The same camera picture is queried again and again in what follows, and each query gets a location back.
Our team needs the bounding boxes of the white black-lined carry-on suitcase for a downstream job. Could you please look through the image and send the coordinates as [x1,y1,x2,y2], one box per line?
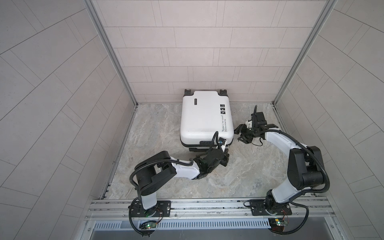
[180,89,234,152]

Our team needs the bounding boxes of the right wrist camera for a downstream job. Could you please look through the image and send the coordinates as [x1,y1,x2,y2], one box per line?
[246,121,253,129]

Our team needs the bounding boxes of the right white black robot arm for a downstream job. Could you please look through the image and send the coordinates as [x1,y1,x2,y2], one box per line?
[235,110,331,236]

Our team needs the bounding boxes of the aluminium mounting rail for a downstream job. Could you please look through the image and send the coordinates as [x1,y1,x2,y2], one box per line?
[85,197,335,221]

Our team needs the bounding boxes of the left aluminium corner post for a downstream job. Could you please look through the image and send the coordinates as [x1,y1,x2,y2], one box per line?
[83,0,138,107]

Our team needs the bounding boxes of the right green circuit board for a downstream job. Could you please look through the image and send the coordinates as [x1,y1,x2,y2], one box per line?
[268,218,289,233]

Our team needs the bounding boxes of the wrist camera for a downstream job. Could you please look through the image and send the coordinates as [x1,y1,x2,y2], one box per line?
[218,138,227,152]
[246,121,253,129]

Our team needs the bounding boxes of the green circuit board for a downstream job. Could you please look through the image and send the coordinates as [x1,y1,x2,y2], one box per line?
[268,218,289,233]
[139,221,157,230]

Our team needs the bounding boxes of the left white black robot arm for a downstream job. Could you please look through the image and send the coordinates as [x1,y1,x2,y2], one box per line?
[129,132,229,237]

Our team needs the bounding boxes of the left green circuit board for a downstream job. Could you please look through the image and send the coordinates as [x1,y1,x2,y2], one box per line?
[139,221,157,230]

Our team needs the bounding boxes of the aluminium corner post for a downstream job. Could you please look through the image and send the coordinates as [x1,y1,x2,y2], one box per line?
[273,0,337,106]
[83,0,138,107]

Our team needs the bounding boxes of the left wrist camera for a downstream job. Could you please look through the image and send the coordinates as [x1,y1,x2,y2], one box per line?
[218,138,227,152]

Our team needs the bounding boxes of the right aluminium corner post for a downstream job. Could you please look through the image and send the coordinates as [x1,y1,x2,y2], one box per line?
[273,0,337,106]

